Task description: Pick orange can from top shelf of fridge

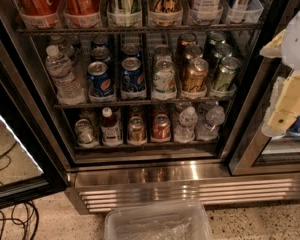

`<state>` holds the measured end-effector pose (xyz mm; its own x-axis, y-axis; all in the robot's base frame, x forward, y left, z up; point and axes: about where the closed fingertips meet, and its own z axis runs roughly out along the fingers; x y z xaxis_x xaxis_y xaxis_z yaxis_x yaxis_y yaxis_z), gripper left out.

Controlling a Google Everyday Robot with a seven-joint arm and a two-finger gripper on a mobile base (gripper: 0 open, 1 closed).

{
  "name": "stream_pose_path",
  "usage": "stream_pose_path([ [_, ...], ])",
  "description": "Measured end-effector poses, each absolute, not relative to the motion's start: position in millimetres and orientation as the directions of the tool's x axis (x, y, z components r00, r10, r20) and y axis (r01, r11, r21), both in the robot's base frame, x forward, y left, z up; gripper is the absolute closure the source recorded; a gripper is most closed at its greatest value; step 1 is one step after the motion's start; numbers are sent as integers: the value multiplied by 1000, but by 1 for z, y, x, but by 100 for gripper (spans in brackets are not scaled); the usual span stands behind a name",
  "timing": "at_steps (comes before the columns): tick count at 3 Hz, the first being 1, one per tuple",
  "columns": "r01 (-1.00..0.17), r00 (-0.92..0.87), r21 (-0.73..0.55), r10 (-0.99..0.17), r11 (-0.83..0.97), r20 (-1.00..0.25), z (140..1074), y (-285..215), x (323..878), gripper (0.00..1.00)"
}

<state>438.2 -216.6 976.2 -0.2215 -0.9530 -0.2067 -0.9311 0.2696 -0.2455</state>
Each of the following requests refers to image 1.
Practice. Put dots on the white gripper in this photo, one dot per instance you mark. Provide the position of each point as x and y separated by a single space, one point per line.
298 42

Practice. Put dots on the green soda can front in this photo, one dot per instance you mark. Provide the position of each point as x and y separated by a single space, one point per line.
224 76

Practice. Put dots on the gold brown soda can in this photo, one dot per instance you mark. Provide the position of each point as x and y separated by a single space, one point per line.
194 81

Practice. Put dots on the red can bottom shelf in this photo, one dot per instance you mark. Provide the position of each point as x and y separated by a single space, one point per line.
161 128

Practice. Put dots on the blue Pepsi can front right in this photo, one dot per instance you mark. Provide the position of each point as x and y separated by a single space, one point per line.
133 85

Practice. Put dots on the blue pepsi can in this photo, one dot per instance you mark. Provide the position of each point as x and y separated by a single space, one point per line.
101 87
133 85

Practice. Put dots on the gold can bottom shelf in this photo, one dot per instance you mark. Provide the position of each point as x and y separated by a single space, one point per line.
136 131

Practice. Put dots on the blue Pepsi can front left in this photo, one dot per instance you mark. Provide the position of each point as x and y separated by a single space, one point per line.
101 87

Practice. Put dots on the silver green can bottom shelf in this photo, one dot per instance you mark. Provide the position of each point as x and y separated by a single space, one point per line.
85 133

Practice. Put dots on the clear water bottle middle shelf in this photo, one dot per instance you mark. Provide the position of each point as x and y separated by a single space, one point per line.
69 89

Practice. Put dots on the steel fridge vent grille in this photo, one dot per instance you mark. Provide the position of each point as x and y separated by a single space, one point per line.
91 195

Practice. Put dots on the open glass fridge door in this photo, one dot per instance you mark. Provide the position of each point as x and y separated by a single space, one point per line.
29 166

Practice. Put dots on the water bottle bottom right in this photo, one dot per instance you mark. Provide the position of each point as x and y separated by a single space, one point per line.
208 127

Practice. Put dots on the water bottle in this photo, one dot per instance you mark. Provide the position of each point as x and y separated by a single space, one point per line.
208 127
184 132

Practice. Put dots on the water bottle bottom left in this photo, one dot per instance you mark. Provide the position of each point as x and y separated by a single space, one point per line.
184 132

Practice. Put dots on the clear plastic bin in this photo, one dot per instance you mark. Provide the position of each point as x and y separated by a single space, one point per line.
167 220

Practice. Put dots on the brown drink bottle white cap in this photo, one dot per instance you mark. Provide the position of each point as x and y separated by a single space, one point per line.
110 127

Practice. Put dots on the top wire shelf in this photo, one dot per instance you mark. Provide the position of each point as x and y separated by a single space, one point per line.
139 30

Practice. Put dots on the wire shelf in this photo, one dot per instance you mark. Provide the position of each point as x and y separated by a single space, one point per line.
139 102
139 30

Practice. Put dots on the middle wire shelf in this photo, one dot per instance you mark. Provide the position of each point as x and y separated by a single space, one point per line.
139 102

